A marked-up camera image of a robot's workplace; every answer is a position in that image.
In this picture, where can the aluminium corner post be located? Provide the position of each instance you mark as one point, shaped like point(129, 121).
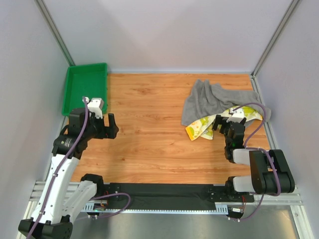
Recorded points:
point(276, 35)
point(54, 30)

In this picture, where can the left aluminium corner post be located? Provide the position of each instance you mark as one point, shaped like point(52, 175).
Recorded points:
point(54, 30)

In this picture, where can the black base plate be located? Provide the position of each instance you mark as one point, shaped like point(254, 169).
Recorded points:
point(173, 197)

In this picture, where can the right aluminium corner post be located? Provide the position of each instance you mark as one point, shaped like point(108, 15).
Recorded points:
point(276, 35)

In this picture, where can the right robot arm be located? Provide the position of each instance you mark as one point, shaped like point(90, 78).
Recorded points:
point(269, 170)

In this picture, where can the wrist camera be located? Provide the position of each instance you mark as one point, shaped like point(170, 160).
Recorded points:
point(95, 106)
point(236, 115)

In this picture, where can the aluminium frame rail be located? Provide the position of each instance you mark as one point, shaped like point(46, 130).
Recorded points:
point(118, 201)

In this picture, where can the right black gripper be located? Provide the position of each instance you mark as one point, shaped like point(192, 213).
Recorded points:
point(225, 126)

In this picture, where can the yellow green patterned towel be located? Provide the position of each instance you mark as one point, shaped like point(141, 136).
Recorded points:
point(203, 127)

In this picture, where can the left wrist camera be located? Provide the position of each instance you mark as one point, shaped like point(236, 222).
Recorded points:
point(95, 106)

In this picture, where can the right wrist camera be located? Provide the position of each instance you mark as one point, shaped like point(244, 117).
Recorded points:
point(236, 115)

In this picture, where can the green plastic tray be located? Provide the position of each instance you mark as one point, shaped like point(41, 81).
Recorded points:
point(85, 81)

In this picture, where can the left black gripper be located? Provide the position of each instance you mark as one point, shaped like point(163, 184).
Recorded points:
point(106, 127)

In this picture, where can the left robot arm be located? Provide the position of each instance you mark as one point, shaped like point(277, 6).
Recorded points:
point(54, 216)

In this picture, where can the grey towel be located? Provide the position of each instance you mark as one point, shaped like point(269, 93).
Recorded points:
point(208, 99)

